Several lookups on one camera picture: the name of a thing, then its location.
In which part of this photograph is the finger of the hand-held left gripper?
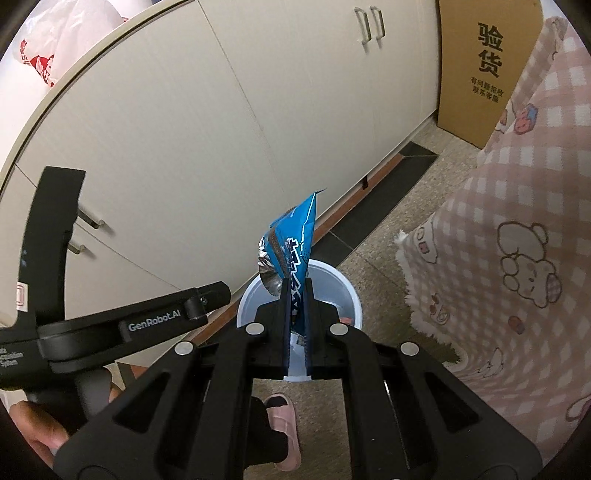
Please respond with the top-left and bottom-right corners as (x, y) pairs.
(184, 281), (232, 322)

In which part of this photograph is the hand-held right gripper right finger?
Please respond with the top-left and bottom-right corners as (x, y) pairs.
(306, 276), (542, 480)

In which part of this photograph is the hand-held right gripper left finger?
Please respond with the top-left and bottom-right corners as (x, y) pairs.
(54, 278), (291, 480)

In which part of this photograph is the pale blue plastic bin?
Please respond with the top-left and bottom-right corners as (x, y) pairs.
(236, 261), (362, 383)

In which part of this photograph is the blue snack packet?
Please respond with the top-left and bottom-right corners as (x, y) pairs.
(256, 188), (328, 347)

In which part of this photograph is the person's left hand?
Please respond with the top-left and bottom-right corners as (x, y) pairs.
(9, 399), (72, 468)

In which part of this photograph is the pink slipper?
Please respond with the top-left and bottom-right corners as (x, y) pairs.
(265, 393), (302, 472)

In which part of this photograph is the person's leg in black trousers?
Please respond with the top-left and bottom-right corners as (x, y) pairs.
(249, 396), (289, 464)

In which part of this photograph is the long cream low cabinet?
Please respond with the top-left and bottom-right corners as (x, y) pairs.
(0, 0), (446, 352)

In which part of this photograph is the pink checkered tablecloth table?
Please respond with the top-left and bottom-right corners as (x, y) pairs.
(394, 16), (591, 467)

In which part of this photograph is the white red-print plastic bag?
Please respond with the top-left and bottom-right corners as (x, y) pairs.
(16, 0), (130, 88)

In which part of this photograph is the brown cardboard box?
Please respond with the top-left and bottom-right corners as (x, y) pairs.
(436, 0), (544, 151)

